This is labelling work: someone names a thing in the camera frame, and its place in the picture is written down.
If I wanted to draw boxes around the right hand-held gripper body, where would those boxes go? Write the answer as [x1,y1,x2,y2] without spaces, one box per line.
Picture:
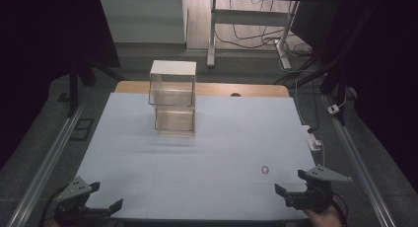
[284,164,353,213]

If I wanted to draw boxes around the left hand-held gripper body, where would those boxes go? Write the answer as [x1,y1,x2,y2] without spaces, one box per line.
[52,176,111,227]

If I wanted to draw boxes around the clear two-tier drawer box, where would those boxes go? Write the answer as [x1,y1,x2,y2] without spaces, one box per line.
[147,59,198,138]

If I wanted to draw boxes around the person's right hand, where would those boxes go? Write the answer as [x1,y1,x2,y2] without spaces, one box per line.
[303,204,345,227]

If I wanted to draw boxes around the white power strip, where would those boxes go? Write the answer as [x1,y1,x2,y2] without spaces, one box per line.
[302,124,323,152]

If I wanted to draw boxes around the black floor plate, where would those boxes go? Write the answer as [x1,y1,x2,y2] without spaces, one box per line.
[69,117,96,142]

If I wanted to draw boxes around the light blue table mat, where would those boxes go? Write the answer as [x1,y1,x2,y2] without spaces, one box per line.
[76,91,316,221]

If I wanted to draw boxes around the black stand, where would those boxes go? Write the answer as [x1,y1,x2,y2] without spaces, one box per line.
[66,57,123,118]
[275,45,351,126]

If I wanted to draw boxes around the wooden table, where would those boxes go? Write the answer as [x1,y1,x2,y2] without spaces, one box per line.
[113,80,291,99]

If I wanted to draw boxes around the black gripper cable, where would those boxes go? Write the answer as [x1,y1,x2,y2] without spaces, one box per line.
[329,192,349,227]
[38,186,68,227]

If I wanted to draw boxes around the metal floor rail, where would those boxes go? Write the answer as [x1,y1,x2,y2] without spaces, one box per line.
[5,100,85,227]
[322,94,398,227]

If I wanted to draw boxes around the tangle of floor cables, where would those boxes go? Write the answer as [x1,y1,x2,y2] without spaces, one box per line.
[214,0,314,58]

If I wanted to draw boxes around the white desk frame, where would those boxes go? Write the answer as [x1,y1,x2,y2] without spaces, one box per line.
[98,0,340,70]

